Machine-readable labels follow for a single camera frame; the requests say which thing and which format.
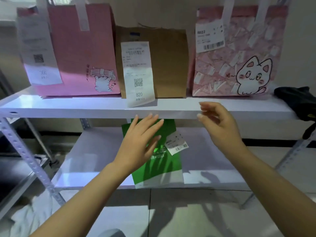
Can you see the person's right hand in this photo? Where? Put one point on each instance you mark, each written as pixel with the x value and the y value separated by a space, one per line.
pixel 223 130

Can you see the person's left hand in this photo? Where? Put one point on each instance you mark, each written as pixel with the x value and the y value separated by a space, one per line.
pixel 134 148

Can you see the person's left middle finger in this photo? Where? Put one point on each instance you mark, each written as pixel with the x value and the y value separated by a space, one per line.
pixel 152 123

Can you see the person's left little finger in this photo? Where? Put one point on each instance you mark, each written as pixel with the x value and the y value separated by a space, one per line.
pixel 133 124

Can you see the person's left thumb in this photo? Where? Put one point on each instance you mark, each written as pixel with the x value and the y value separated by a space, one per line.
pixel 155 145

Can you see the person's right thumb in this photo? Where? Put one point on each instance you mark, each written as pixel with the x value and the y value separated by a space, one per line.
pixel 203 122

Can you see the person's right forearm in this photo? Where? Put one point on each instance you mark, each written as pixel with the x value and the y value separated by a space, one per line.
pixel 274 192

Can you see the person's left forearm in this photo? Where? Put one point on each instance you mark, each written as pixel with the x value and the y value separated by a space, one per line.
pixel 86 199

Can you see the green paper bag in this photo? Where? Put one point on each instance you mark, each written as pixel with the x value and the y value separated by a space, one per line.
pixel 163 165

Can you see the small white barcode label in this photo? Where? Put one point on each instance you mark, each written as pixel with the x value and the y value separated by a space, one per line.
pixel 176 143

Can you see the white metal shelf rack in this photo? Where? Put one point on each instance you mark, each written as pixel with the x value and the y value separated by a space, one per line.
pixel 98 107

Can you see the white receipt with square code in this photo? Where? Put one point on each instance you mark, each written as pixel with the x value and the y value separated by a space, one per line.
pixel 138 74

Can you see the brown paper bag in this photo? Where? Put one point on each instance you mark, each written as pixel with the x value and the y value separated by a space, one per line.
pixel 167 64

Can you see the pink patterned cat tote bag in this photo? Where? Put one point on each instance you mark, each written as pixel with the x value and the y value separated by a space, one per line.
pixel 246 54

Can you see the plain pink cat tote bag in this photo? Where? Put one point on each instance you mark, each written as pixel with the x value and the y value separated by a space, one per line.
pixel 81 51

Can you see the black cloth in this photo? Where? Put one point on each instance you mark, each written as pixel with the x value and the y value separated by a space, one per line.
pixel 298 101

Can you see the long white receipt slip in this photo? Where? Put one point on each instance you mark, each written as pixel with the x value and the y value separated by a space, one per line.
pixel 37 49

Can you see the grey metal shelf rack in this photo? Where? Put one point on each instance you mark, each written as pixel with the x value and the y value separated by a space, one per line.
pixel 14 177

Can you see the white cloth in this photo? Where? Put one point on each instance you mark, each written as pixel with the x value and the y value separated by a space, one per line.
pixel 32 214

